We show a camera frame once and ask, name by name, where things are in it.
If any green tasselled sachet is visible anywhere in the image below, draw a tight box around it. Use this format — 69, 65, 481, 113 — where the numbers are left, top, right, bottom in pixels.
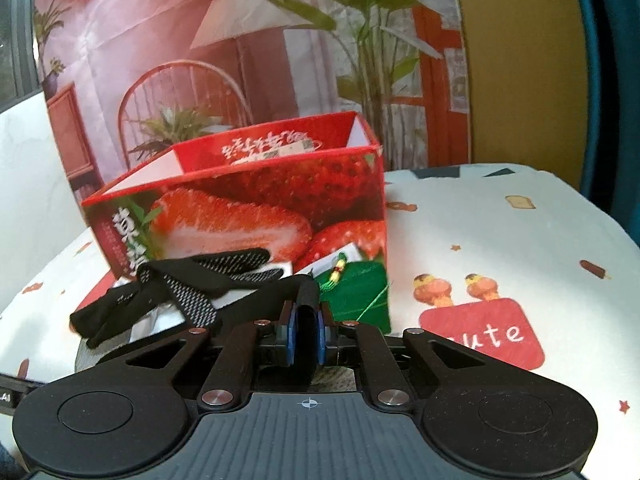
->
310, 242, 392, 333

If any cartoon print tablecloth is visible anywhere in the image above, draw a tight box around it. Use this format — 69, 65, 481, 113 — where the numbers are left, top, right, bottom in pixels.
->
0, 162, 640, 480

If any printed room scene backdrop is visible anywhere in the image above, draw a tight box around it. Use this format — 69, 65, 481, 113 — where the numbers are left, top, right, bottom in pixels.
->
32, 0, 473, 206

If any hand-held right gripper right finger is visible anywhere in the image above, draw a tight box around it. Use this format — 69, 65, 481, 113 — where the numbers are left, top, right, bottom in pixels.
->
314, 305, 501, 408

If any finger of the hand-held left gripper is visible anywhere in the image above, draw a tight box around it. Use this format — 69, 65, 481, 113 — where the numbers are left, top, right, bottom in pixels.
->
0, 371, 46, 401

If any red strawberry print cardboard box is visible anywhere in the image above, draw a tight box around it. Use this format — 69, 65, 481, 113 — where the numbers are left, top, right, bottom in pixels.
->
81, 111, 391, 283

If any teal curtain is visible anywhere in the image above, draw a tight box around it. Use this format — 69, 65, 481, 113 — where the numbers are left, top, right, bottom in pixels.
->
567, 0, 640, 246

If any white marble panel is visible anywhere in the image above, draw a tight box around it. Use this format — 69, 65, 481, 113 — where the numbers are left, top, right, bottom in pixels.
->
0, 90, 83, 321

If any black grey knit glove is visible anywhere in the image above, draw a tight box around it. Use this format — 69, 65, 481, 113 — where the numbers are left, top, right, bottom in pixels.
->
70, 247, 321, 376

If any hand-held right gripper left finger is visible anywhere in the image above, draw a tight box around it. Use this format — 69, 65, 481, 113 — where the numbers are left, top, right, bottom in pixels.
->
97, 302, 301, 411

